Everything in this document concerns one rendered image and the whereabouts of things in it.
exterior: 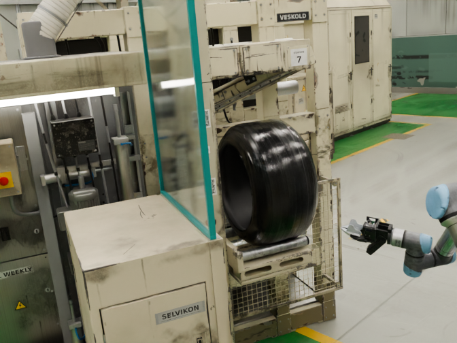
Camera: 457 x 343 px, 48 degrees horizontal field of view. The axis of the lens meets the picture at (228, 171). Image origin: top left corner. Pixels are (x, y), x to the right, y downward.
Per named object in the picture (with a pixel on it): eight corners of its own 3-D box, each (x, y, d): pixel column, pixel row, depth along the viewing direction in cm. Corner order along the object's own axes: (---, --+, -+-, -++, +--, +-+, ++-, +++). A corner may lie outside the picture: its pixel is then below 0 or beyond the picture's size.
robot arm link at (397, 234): (403, 239, 212) (400, 252, 207) (392, 236, 214) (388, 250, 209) (405, 226, 208) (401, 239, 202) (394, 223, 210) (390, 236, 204)
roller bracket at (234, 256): (238, 274, 216) (237, 253, 213) (206, 242, 252) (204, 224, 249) (245, 272, 217) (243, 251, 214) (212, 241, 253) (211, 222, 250)
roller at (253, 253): (234, 254, 223) (237, 263, 222) (237, 250, 219) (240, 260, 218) (303, 237, 236) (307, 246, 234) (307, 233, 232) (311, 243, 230)
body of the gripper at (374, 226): (365, 215, 214) (394, 221, 209) (364, 230, 219) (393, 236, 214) (360, 226, 209) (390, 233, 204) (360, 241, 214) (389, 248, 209)
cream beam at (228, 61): (196, 82, 229) (192, 49, 225) (179, 79, 252) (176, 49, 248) (312, 69, 250) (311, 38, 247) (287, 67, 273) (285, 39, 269)
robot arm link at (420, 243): (428, 260, 202) (431, 241, 198) (400, 253, 206) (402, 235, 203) (430, 249, 208) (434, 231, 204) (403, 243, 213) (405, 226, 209)
